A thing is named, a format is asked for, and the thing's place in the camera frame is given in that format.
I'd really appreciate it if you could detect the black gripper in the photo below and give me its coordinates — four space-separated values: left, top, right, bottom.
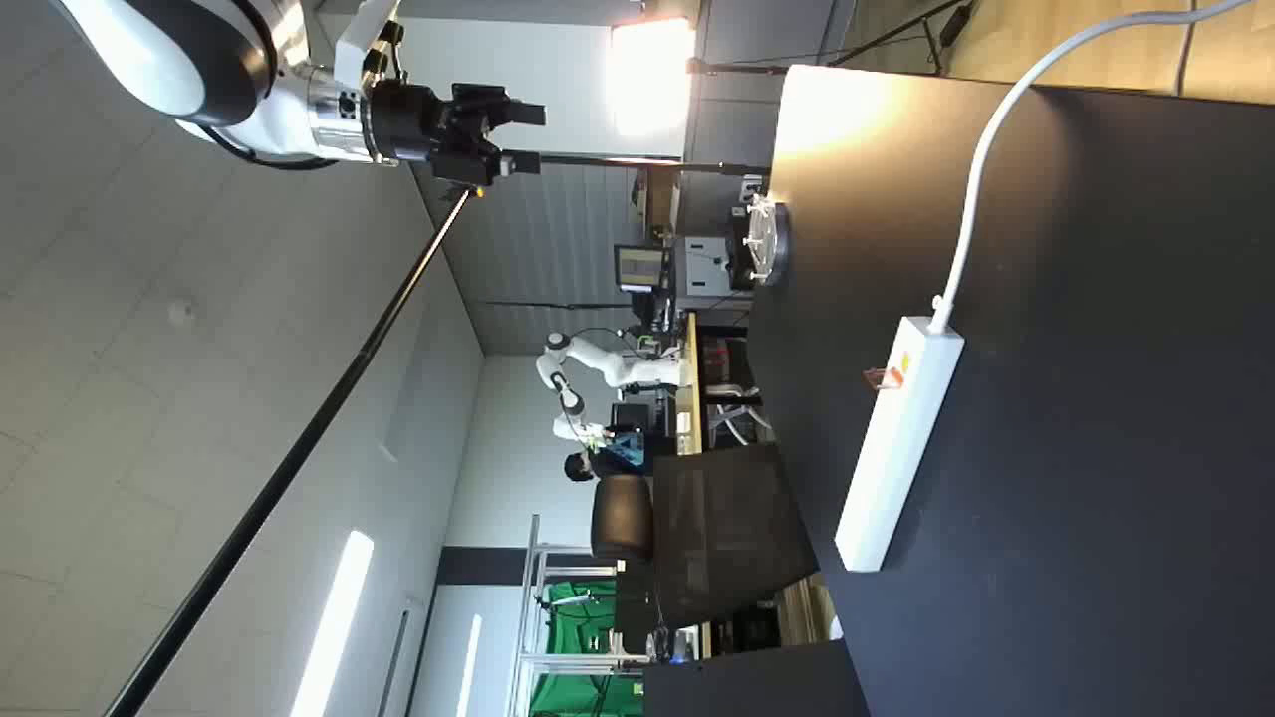
360 80 548 191

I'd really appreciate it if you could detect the white power strip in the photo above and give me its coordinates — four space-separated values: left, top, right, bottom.
829 309 968 576

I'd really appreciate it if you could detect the thin black horizontal rod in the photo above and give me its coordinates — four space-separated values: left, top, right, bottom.
535 153 773 179

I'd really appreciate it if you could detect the grey computer monitor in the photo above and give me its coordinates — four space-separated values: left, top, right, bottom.
615 243 668 299

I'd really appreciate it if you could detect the round black and white device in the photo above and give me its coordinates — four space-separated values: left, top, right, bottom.
736 187 795 292

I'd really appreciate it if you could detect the wooden background desk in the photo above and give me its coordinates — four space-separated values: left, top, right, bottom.
677 309 709 463

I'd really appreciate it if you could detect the long black tripod pole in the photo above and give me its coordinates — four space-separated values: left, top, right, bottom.
101 183 491 717

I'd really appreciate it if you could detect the green storage crate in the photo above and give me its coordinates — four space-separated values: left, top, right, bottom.
535 572 629 655
528 674 648 717

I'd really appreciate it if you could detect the long ceiling light strip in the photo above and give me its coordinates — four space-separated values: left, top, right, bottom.
288 527 377 717

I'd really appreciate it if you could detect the white power strip cable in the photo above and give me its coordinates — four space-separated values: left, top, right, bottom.
926 0 1251 337

